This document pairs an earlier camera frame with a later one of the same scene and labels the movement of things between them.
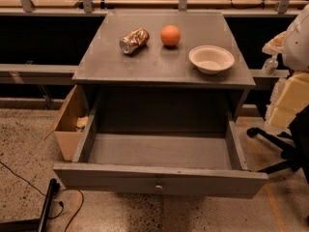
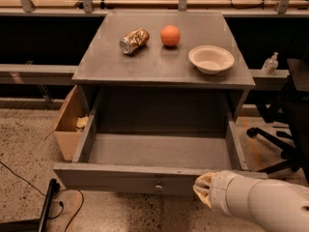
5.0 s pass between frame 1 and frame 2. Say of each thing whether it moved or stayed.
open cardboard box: stayed
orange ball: stayed
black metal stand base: stayed
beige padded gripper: moved
